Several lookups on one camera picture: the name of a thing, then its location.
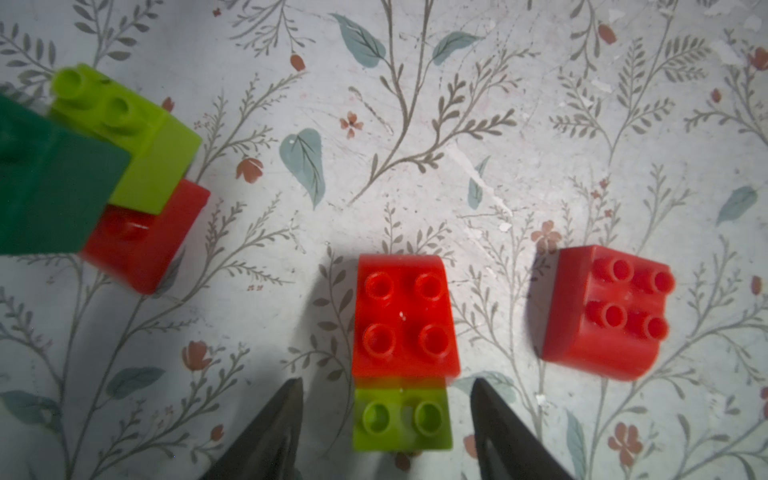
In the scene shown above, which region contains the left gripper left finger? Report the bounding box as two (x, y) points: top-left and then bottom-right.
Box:
(200, 378), (303, 480)

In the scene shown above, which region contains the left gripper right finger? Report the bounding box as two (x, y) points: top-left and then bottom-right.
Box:
(470, 378), (573, 480)

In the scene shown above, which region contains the light green lego brick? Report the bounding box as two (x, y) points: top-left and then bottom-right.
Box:
(353, 377), (453, 452)
(50, 64), (202, 215)

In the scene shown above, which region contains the red lego brick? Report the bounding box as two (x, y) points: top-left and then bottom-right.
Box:
(352, 254), (461, 384)
(80, 180), (210, 294)

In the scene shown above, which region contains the dark green lego brick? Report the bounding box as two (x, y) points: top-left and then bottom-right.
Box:
(1, 96), (130, 255)

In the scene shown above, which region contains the red lego brick rounded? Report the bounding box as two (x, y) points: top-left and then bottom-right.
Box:
(541, 245), (676, 381)

